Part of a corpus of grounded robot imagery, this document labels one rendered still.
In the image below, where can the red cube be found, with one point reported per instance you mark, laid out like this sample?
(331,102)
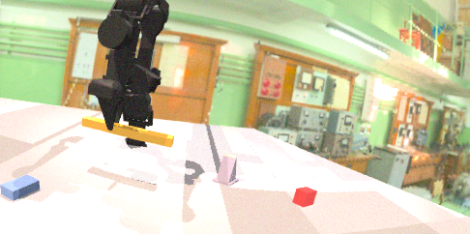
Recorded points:
(304,196)

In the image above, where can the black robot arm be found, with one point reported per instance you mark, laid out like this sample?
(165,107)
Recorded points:
(120,31)

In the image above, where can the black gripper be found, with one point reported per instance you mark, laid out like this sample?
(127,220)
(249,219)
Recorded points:
(112,93)

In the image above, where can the light blue rectangular block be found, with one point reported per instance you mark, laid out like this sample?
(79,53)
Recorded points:
(19,187)

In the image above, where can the yellow bar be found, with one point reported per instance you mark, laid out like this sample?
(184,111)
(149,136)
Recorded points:
(135,133)

